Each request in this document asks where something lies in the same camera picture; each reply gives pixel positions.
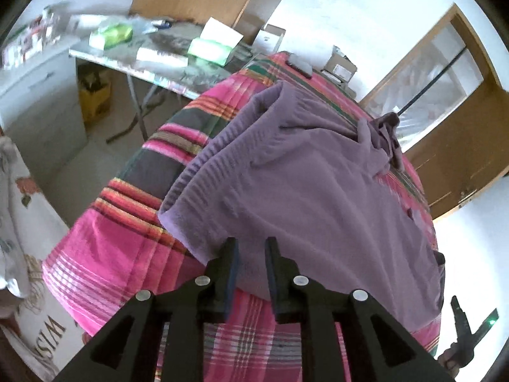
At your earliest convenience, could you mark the purple fleece garment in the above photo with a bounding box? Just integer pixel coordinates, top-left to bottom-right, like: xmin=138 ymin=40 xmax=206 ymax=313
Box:
xmin=159 ymin=81 xmax=443 ymax=331

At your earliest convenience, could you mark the folding side table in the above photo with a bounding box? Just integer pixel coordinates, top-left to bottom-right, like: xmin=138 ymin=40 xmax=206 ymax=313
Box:
xmin=69 ymin=17 xmax=260 ymax=144

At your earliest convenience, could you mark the person right hand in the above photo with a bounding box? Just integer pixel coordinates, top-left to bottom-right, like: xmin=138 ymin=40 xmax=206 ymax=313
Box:
xmin=437 ymin=343 xmax=474 ymax=378

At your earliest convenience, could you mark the pink plaid bed cover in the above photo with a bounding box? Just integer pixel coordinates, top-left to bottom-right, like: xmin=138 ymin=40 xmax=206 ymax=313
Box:
xmin=42 ymin=53 xmax=444 ymax=381

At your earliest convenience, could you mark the wooden door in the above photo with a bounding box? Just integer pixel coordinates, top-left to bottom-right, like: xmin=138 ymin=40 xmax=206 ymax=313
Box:
xmin=403 ymin=78 xmax=509 ymax=220

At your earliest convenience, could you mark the white drawer cabinet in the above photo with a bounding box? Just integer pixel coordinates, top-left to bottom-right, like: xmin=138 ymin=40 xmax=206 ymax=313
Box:
xmin=0 ymin=35 xmax=89 ymax=184

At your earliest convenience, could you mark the brown cardboard box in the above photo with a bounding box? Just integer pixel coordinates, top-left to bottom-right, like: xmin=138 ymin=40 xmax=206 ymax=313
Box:
xmin=324 ymin=46 xmax=357 ymax=83

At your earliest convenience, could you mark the green white tissue box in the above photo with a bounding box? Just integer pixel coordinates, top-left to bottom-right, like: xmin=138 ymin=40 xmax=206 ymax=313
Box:
xmin=187 ymin=37 xmax=234 ymax=67

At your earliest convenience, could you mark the black smartphone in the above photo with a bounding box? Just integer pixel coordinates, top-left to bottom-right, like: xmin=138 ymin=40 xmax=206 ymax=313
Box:
xmin=286 ymin=53 xmax=313 ymax=79

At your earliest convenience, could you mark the green tissue pack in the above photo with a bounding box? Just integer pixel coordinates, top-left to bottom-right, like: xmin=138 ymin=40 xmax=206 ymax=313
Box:
xmin=89 ymin=23 xmax=133 ymax=50

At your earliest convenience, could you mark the white small box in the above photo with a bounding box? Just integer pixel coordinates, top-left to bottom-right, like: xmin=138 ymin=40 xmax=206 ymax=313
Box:
xmin=252 ymin=24 xmax=286 ymax=55

